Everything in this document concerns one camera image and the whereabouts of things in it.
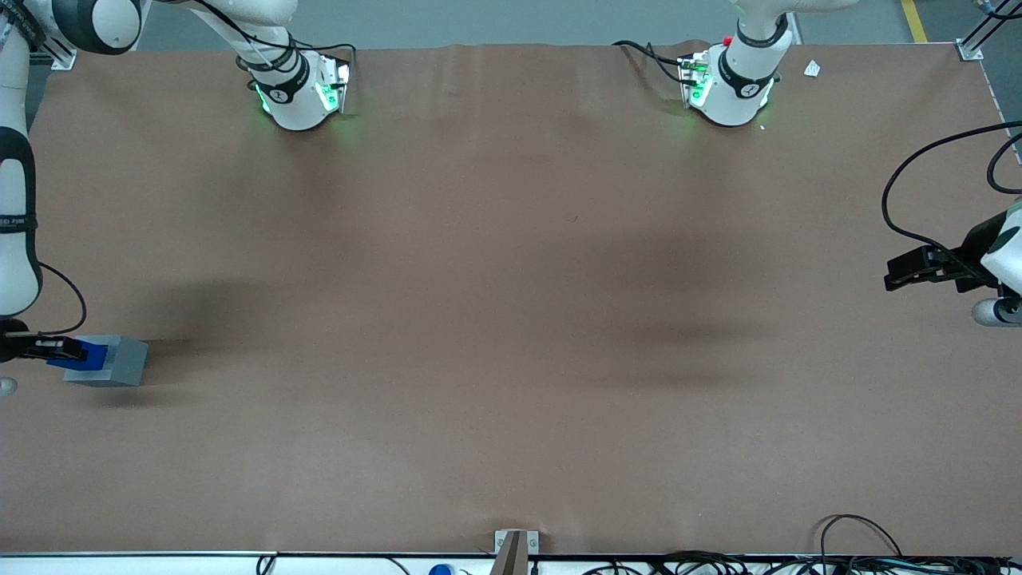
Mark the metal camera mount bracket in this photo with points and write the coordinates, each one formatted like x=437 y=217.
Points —
x=512 y=551

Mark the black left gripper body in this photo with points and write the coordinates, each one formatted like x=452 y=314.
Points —
x=969 y=257

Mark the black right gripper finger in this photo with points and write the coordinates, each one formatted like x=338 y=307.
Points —
x=60 y=342
x=52 y=354

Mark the blue round cap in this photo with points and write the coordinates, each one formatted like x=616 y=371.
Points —
x=441 y=570

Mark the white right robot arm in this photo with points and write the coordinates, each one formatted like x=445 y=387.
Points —
x=16 y=239

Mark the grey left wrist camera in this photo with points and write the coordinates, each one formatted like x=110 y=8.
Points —
x=994 y=312

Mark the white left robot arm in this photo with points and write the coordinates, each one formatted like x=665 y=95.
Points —
x=738 y=92

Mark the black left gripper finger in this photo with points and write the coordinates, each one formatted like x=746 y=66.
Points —
x=918 y=280
x=914 y=259

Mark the white paper scrap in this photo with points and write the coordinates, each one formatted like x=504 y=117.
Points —
x=813 y=69

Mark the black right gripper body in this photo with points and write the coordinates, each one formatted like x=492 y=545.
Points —
x=14 y=349

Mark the brown paper table cover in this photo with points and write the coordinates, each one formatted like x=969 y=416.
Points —
x=511 y=335

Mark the blue plastic insert part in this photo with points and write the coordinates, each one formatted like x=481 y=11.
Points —
x=94 y=358

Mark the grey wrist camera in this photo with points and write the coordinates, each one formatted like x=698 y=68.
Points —
x=5 y=387
x=994 y=312

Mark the yellow floor tape strip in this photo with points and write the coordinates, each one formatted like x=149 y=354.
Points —
x=914 y=20

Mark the gray square socket base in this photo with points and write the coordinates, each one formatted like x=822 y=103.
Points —
x=124 y=366

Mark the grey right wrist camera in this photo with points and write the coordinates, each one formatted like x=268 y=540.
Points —
x=5 y=387

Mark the aluminium frame post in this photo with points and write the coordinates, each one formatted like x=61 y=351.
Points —
x=64 y=59
x=986 y=28

